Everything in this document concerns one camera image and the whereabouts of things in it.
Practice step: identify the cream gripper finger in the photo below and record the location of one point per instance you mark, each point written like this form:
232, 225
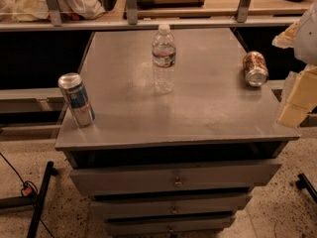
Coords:
299, 96
286, 39

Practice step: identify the black stand leg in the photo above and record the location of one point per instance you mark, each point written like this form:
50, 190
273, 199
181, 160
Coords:
50, 171
304, 183

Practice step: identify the white cloth on shelf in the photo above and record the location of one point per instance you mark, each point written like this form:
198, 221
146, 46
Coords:
41, 10

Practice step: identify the clear plastic water bottle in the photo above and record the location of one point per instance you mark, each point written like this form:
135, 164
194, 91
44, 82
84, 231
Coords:
163, 58

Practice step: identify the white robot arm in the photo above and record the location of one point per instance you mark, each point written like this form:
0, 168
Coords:
305, 43

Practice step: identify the grey metal railing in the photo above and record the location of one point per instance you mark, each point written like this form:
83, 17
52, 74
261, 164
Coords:
214, 13

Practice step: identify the black stand leg left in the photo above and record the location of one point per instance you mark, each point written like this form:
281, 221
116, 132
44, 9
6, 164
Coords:
50, 171

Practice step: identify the black stand leg right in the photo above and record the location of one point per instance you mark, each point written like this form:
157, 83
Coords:
304, 183

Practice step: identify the silver blue energy drink can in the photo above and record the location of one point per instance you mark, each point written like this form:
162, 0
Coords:
74, 92

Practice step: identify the orange soda can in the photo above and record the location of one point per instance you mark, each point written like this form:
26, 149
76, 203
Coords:
256, 73

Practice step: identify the grey drawer cabinet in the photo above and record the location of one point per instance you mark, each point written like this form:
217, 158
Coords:
188, 160

